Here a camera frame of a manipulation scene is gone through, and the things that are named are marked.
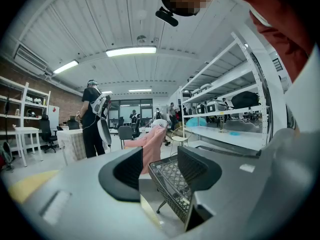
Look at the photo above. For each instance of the person's red shirt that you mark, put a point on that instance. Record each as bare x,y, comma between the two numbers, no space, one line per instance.
280,21

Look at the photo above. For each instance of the ceiling air conditioner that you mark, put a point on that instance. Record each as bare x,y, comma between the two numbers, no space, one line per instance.
30,61

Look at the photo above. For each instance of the pink armchair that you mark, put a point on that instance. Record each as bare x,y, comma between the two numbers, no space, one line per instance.
152,149

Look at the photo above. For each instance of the black lattice cart basket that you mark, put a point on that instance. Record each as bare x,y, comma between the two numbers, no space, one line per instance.
172,184

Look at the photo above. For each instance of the black bag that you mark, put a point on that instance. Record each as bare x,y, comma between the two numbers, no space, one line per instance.
245,100

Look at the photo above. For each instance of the person's beige apron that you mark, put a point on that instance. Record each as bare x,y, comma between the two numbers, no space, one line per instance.
305,96

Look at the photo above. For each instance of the white wooden shelf unit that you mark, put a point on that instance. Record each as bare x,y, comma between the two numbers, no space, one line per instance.
23,104

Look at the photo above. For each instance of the grey office chair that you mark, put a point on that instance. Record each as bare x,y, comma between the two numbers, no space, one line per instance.
125,134

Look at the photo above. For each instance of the white metal storage rack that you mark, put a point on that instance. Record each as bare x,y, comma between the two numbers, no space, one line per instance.
225,137

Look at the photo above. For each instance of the large dark-framed window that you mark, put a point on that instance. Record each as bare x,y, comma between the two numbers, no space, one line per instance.
130,109

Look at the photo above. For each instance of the black head-mounted camera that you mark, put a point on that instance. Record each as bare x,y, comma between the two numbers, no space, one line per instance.
167,17

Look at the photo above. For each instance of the small teal cloth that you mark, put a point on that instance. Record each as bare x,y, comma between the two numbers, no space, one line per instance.
234,133

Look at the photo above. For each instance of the grey hanging seat pad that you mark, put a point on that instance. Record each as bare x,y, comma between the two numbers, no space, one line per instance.
104,132

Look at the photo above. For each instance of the black and white backpack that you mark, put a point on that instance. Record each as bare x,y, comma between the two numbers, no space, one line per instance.
100,106

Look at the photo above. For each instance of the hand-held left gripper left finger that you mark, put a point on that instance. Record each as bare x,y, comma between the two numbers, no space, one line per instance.
100,209

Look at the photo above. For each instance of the small white table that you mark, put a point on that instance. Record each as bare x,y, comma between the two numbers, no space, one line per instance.
26,130

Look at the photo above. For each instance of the black office chair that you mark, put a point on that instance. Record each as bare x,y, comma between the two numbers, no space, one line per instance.
46,131

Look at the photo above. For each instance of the checked cloth table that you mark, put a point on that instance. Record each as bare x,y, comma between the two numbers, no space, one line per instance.
71,144

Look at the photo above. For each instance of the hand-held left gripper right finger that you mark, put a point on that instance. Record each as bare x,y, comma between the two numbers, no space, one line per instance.
237,196

